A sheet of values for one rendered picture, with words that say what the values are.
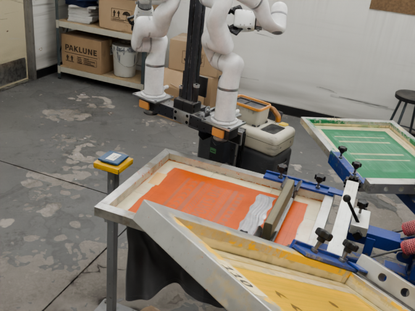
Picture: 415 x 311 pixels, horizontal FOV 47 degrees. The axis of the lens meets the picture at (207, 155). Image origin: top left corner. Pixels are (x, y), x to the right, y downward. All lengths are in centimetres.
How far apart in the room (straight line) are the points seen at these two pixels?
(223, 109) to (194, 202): 48
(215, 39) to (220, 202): 67
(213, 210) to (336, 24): 384
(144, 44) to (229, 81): 48
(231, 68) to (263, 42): 356
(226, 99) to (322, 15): 342
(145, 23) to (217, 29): 40
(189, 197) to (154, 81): 71
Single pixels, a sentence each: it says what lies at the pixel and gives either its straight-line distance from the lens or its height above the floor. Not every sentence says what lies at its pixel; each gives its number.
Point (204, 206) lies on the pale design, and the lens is 189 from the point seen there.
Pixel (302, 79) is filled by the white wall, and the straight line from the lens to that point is 562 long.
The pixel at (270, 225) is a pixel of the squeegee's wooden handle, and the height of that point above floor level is 105.
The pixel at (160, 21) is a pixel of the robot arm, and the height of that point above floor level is 153.
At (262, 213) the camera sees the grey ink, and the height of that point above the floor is 96.
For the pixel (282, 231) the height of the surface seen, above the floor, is 95.
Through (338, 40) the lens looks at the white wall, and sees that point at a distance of 547.
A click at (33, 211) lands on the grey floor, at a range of 362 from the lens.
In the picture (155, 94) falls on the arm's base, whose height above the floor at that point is 116.
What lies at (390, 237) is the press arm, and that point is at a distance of 179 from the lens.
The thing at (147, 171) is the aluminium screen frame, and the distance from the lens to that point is 203.
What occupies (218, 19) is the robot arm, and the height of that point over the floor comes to 161.
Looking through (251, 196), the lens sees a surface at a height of 95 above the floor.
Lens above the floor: 195
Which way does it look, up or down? 26 degrees down
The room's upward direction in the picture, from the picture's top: 6 degrees clockwise
